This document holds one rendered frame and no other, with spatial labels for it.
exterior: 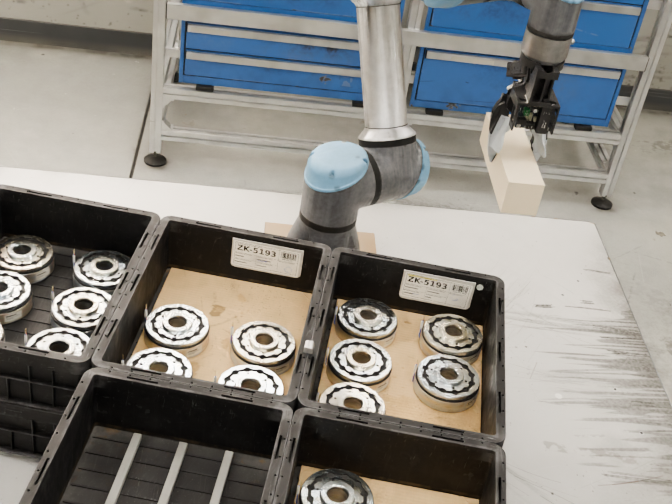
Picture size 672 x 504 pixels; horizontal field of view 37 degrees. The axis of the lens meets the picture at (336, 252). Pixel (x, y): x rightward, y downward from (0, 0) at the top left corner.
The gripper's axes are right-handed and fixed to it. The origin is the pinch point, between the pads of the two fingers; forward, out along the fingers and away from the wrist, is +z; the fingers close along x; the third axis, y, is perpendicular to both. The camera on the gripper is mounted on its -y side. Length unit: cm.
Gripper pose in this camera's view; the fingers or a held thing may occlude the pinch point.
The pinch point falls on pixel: (511, 155)
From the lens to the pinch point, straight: 180.6
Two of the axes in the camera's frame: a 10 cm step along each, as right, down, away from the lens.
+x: 9.9, 0.9, 1.0
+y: 0.3, 5.9, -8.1
